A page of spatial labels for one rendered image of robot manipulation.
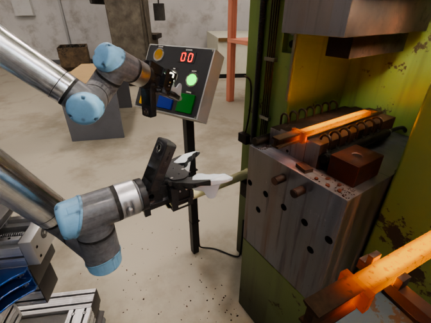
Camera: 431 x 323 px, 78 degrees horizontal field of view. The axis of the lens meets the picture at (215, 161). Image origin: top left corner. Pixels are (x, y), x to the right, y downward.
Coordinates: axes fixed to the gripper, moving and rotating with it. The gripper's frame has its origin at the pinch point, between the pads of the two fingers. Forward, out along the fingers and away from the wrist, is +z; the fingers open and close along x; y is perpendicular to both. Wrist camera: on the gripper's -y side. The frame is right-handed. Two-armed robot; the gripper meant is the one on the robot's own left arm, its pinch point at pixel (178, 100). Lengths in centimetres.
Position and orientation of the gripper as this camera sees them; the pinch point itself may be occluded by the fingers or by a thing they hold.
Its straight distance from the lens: 103.4
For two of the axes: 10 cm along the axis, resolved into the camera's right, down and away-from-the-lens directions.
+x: -8.5, -2.6, 4.6
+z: 4.5, 0.7, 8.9
